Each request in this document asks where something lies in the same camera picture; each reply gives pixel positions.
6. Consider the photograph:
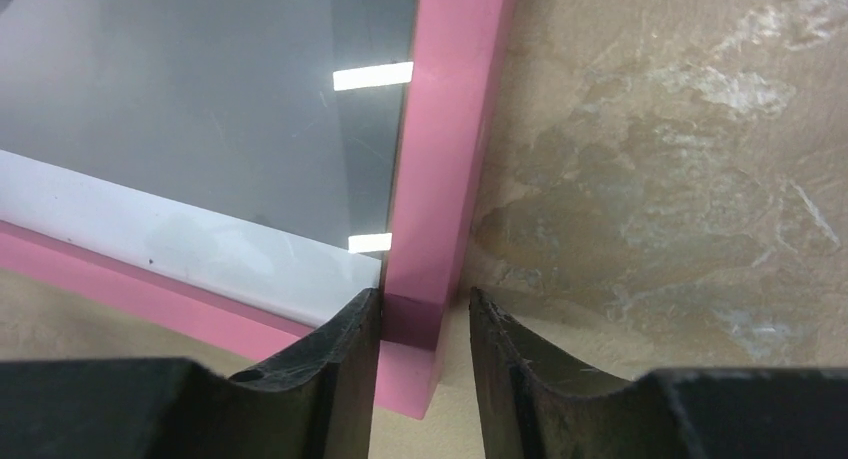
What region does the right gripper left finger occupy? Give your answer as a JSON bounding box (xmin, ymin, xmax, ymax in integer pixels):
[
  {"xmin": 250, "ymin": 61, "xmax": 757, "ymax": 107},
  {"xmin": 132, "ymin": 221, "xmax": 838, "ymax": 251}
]
[{"xmin": 1, "ymin": 289, "xmax": 382, "ymax": 458}]

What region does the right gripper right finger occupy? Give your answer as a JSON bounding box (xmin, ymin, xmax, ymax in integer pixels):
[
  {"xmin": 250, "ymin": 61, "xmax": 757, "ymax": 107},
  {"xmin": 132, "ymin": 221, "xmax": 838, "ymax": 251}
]
[{"xmin": 469, "ymin": 288, "xmax": 847, "ymax": 458}]

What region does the pink picture frame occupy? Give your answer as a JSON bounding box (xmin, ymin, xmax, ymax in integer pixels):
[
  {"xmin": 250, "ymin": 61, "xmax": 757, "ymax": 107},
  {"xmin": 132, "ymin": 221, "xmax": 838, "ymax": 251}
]
[{"xmin": 1, "ymin": 0, "xmax": 515, "ymax": 419}]

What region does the photo in frame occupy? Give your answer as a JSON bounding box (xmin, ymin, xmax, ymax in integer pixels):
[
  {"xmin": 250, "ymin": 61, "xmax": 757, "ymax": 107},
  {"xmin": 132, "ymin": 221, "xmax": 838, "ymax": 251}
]
[{"xmin": 1, "ymin": 0, "xmax": 418, "ymax": 325}]

